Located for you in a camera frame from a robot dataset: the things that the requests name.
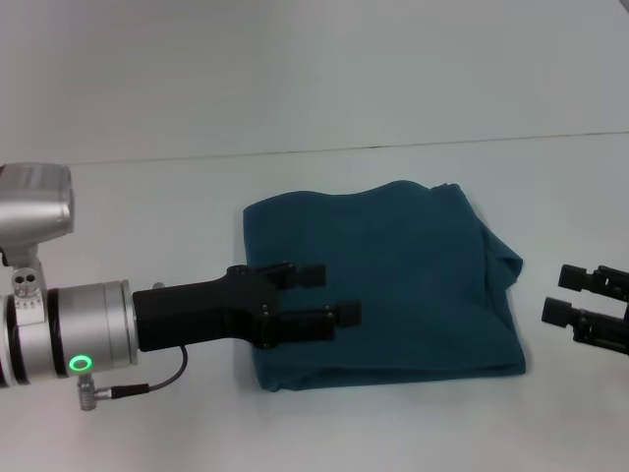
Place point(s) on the teal t-shirt with FREE print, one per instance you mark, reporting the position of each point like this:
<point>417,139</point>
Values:
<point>393,285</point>

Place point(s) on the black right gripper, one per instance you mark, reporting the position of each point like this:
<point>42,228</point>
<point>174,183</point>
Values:
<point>626,312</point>

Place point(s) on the left robot arm silver white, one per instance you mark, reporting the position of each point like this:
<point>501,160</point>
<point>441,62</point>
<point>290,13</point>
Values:
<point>64,334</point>

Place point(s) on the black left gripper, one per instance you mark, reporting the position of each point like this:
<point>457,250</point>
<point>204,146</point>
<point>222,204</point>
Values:
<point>201,314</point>

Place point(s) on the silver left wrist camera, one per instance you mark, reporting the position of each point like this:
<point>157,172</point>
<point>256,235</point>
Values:
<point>29,211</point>

